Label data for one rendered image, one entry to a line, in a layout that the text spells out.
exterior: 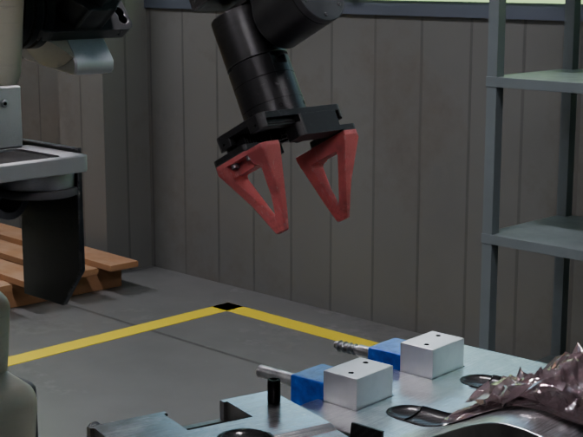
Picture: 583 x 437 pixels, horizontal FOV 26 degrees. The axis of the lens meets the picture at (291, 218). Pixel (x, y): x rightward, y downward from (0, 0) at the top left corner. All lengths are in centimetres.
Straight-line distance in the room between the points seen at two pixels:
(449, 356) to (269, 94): 29
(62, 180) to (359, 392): 36
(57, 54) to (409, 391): 51
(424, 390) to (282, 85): 29
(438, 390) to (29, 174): 41
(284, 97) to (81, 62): 29
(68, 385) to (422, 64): 153
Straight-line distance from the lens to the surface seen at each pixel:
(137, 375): 390
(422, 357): 113
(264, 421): 92
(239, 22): 113
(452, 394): 110
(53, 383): 387
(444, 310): 425
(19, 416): 130
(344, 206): 114
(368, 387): 106
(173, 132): 510
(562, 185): 355
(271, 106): 111
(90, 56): 134
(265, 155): 106
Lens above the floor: 121
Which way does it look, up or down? 11 degrees down
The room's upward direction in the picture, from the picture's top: straight up
